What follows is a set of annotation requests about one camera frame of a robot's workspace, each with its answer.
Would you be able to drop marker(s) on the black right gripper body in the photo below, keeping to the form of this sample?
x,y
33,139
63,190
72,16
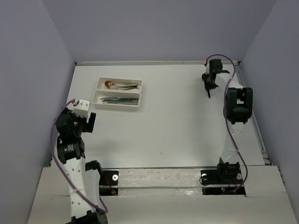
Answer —
x,y
209,84

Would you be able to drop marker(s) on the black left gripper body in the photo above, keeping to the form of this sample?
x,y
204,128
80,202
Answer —
x,y
80,122

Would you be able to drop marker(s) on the teal plastic knife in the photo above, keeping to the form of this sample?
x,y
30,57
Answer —
x,y
127,101

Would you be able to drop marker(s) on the steel knife dark marbled handle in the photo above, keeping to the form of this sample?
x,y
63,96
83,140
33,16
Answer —
x,y
117,98

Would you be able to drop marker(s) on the beige plastic spoon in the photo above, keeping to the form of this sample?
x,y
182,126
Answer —
x,y
114,87

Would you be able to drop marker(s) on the copper spoon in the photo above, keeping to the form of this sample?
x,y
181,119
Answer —
x,y
109,83

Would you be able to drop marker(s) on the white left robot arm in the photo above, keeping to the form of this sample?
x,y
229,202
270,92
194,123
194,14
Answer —
x,y
83,177

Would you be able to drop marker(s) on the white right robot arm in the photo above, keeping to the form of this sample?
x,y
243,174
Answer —
x,y
237,110

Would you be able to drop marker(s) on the white near tray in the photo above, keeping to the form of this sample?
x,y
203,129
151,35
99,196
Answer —
x,y
115,106

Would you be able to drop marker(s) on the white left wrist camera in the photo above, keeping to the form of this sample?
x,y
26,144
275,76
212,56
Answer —
x,y
81,108

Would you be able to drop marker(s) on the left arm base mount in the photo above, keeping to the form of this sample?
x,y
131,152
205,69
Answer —
x,y
108,184

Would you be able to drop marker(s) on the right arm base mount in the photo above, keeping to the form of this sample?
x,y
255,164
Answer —
x,y
212,185

